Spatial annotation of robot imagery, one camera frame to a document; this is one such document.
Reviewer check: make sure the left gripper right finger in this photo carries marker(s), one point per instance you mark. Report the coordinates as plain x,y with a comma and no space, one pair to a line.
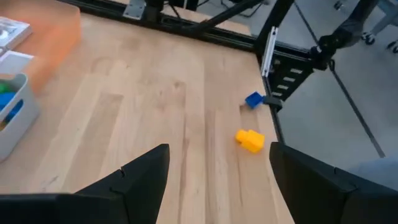
326,202

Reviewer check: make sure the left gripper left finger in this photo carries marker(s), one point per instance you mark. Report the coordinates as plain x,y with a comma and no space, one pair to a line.
109,205

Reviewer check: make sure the white plastic bin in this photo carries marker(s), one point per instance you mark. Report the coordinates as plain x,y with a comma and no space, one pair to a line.
21,130

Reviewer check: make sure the rounded blue toy block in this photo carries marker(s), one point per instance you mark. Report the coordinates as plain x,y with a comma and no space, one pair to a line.
15,110

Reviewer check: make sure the silver card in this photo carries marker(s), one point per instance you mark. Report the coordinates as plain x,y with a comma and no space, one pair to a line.
14,62

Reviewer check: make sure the blue-backed card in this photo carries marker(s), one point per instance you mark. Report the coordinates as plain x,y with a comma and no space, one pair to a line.
14,32

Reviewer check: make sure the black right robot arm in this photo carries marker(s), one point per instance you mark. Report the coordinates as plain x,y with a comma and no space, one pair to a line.
342,34

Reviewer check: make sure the yellow toy brick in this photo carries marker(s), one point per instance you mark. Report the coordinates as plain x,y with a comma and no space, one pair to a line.
252,141

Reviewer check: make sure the black table clamp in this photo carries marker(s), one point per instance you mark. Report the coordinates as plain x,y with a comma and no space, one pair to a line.
273,102

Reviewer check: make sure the dark blue toy brick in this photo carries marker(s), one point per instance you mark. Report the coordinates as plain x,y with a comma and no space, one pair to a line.
254,99

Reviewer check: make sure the orange translucent tray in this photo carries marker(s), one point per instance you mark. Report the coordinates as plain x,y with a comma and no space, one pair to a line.
53,37

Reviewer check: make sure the grey wheeled workbench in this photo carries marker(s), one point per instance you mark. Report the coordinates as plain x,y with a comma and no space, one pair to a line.
385,18

